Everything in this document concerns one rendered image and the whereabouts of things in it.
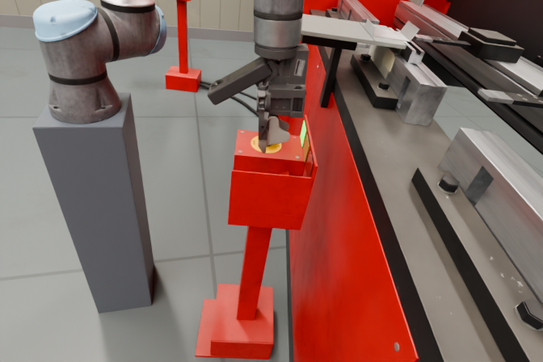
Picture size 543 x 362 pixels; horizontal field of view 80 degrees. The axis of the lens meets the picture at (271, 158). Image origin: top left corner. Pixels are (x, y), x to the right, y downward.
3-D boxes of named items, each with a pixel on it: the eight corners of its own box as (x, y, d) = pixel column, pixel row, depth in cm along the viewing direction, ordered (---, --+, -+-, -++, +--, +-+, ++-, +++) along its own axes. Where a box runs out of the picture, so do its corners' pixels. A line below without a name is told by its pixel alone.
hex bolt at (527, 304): (508, 304, 34) (517, 296, 33) (532, 306, 34) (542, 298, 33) (524, 330, 32) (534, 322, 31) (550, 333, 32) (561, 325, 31)
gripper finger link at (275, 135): (288, 162, 62) (292, 119, 56) (257, 161, 61) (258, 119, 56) (288, 152, 64) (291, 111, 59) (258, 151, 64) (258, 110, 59)
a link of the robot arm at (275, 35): (252, 19, 46) (254, 7, 52) (252, 52, 48) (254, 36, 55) (305, 22, 46) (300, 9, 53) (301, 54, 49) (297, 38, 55)
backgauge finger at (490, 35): (404, 36, 91) (410, 18, 88) (491, 48, 93) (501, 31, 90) (419, 50, 81) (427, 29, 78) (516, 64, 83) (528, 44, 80)
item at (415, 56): (385, 38, 92) (388, 27, 91) (394, 39, 93) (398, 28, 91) (407, 62, 76) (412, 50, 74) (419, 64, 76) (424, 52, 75)
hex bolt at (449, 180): (434, 181, 50) (438, 173, 49) (451, 183, 50) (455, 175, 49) (441, 193, 48) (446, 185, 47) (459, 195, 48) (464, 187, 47)
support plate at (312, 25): (294, 16, 91) (295, 12, 90) (385, 29, 92) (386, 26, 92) (297, 34, 76) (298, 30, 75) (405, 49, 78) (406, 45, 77)
